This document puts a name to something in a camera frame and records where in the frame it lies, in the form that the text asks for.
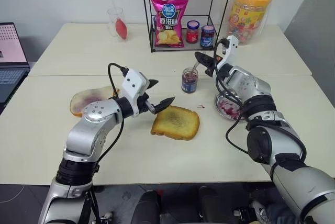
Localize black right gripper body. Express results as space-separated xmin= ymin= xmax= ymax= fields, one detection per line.
xmin=204 ymin=55 xmax=224 ymax=77

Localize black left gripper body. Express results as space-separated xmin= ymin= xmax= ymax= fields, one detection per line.
xmin=136 ymin=85 xmax=158 ymax=115

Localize clear plastic spoon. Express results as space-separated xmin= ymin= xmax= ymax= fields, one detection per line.
xmin=190 ymin=60 xmax=200 ymax=79

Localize blue jam jar pink lid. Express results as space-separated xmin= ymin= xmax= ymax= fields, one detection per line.
xmin=200 ymin=25 xmax=215 ymax=49

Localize toasted bread slice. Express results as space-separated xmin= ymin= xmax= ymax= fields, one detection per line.
xmin=150 ymin=105 xmax=200 ymax=140

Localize red jam jar blue lid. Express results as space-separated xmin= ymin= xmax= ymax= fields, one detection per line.
xmin=186 ymin=20 xmax=200 ymax=44

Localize open jam jar blue label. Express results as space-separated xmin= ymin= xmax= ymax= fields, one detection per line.
xmin=181 ymin=68 xmax=199 ymax=94

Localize jam-stained metal dish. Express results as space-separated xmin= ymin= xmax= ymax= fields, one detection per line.
xmin=214 ymin=92 xmax=248 ymax=124

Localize bread slice with jam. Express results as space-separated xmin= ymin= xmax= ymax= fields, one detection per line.
xmin=69 ymin=86 xmax=121 ymax=118

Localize pink potato chip bag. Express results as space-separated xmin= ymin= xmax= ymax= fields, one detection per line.
xmin=150 ymin=0 xmax=189 ymax=49

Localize candy jar orange lid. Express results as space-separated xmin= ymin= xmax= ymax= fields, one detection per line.
xmin=228 ymin=0 xmax=273 ymax=46

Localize clear plastic bag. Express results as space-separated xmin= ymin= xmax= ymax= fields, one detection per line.
xmin=224 ymin=0 xmax=277 ymax=47

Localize dark rounded shape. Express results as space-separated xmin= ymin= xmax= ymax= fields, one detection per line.
xmin=197 ymin=186 xmax=229 ymax=224
xmin=134 ymin=189 xmax=162 ymax=224

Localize open laptop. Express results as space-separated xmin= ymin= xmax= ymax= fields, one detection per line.
xmin=0 ymin=22 xmax=31 ymax=105

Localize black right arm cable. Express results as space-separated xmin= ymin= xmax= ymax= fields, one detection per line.
xmin=213 ymin=38 xmax=307 ymax=163

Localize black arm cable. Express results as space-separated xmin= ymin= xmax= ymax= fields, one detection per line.
xmin=213 ymin=38 xmax=307 ymax=163
xmin=88 ymin=63 xmax=129 ymax=169

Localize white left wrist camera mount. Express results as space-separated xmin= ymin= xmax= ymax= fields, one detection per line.
xmin=119 ymin=69 xmax=150 ymax=119

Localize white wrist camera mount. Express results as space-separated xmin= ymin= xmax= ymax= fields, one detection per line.
xmin=216 ymin=35 xmax=239 ymax=78
xmin=119 ymin=69 xmax=150 ymax=119

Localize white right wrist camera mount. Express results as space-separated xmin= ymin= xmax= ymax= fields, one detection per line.
xmin=216 ymin=35 xmax=239 ymax=78

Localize black wire rack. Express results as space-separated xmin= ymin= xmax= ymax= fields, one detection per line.
xmin=140 ymin=0 xmax=236 ymax=53

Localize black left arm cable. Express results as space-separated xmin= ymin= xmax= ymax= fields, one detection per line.
xmin=88 ymin=63 xmax=129 ymax=169

